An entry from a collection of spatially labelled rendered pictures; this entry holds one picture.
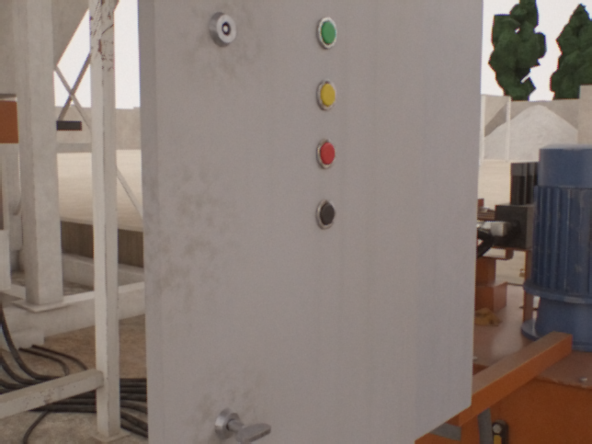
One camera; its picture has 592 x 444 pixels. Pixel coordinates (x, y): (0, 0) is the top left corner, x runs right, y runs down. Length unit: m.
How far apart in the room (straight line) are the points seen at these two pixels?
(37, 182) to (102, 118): 1.54
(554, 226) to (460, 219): 0.60
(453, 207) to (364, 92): 0.29
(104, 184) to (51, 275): 1.62
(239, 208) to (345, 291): 0.19
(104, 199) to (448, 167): 1.61
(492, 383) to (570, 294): 0.42
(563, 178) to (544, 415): 0.48
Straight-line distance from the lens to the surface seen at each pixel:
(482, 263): 1.86
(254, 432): 0.61
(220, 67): 0.59
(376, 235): 0.78
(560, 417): 1.43
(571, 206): 1.56
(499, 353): 1.52
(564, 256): 1.58
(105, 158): 2.38
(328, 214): 0.70
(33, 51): 3.89
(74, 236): 5.74
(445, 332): 1.00
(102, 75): 2.37
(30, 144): 3.86
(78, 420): 2.84
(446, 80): 0.95
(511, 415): 1.45
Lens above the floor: 1.05
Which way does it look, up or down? 7 degrees down
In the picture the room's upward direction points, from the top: straight up
